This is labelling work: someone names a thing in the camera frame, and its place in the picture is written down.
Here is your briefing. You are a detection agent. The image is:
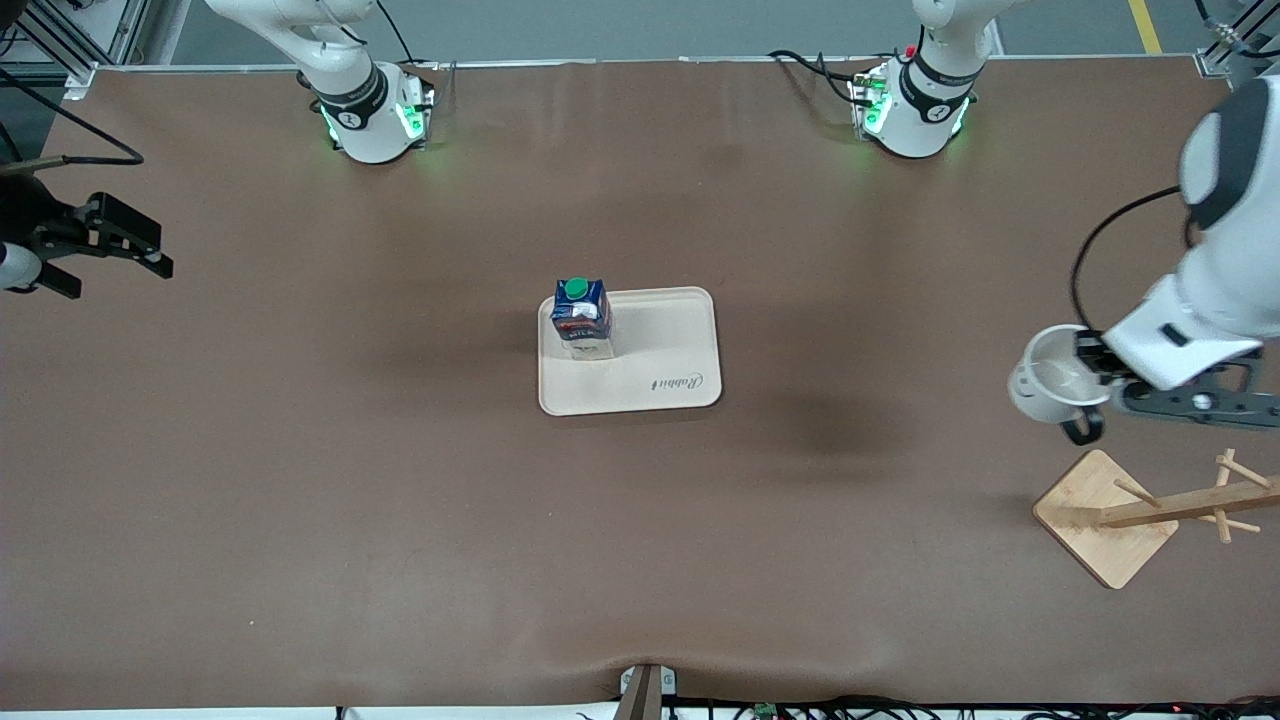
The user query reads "black right base cable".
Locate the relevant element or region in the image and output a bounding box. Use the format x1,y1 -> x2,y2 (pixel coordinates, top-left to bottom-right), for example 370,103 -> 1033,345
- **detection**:
375,0 -> 443,79

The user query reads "white smiley cup black handle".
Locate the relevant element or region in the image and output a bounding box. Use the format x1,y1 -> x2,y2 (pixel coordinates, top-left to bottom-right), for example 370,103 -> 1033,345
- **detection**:
1007,324 -> 1112,447

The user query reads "wooden cup rack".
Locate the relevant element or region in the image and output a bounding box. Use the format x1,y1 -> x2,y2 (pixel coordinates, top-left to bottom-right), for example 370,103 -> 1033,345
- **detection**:
1032,448 -> 1280,591

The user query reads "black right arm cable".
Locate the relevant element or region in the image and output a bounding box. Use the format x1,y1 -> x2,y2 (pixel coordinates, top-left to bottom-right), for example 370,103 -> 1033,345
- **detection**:
0,64 -> 146,169

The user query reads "blue milk carton green cap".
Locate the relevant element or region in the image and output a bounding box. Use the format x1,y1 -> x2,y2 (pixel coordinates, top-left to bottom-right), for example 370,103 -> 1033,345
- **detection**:
550,277 -> 616,362

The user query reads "black base cable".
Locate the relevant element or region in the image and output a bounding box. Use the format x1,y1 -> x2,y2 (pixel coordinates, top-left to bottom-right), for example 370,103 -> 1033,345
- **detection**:
767,49 -> 886,106
375,0 -> 443,79

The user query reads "black left base cable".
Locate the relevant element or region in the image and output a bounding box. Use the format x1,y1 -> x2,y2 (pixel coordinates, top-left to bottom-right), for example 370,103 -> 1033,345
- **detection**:
767,49 -> 886,106

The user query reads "beige plastic tray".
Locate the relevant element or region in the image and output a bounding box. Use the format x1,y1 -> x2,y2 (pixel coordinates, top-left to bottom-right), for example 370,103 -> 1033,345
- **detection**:
538,287 -> 723,417

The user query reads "aluminium frame post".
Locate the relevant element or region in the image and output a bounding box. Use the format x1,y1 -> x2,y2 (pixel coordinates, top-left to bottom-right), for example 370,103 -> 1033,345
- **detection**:
1194,0 -> 1280,83
0,0 -> 153,97

